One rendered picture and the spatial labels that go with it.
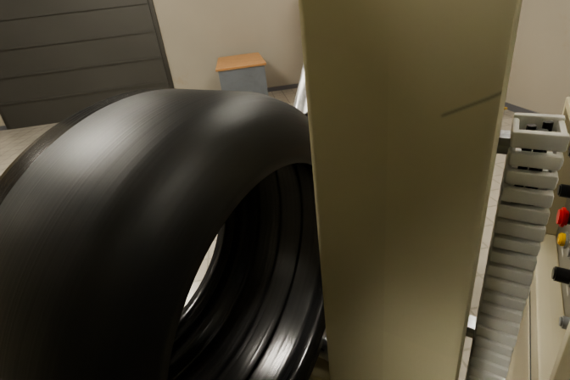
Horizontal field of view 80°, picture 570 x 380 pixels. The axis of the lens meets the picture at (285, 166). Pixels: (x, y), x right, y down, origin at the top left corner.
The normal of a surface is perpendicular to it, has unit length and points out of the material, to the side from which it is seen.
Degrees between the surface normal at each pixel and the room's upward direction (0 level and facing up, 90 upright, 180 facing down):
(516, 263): 90
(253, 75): 90
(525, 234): 90
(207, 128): 43
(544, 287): 0
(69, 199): 33
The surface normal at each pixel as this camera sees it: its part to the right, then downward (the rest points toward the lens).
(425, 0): -0.53, 0.42
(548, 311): -0.11, -0.90
